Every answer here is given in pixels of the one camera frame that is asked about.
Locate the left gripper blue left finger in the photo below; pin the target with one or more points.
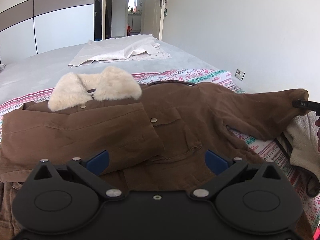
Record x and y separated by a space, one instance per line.
98 163

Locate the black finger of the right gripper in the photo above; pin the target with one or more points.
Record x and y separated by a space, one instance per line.
309 105

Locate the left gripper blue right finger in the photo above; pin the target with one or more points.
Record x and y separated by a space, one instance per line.
217 163

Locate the brown coat with fur collar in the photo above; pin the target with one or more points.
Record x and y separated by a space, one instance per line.
156 134

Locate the white bedroom door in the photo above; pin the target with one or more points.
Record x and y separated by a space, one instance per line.
153 17

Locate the white fleece garment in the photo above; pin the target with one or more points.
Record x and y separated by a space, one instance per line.
302 133

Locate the patterned pink teal blanket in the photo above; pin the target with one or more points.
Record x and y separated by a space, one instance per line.
268 150

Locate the grey bed sheet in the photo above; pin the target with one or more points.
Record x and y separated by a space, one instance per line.
43 71

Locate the beige folded sheet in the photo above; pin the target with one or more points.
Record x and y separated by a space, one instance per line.
130 48

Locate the white grey sliding wardrobe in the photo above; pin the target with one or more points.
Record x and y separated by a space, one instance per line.
30 27

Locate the wall power outlet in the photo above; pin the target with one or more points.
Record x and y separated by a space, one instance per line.
239 74

